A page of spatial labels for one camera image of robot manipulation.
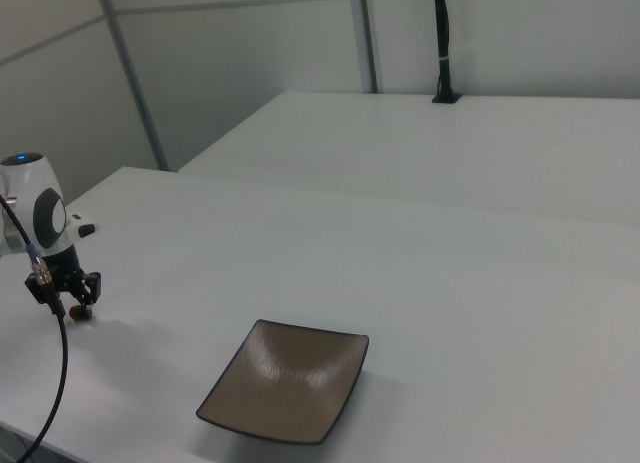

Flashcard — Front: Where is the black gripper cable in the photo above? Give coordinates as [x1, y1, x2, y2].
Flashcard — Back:
[0, 192, 70, 463]

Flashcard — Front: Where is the square brown ceramic plate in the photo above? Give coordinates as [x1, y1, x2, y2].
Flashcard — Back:
[195, 318, 371, 447]

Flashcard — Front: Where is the black camera pole with base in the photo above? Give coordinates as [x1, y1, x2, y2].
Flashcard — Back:
[431, 0, 464, 106]

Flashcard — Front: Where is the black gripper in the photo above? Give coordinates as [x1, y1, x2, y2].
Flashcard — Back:
[24, 262, 104, 320]

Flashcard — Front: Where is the white adjacent table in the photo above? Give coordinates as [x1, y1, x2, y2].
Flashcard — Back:
[176, 90, 640, 229]

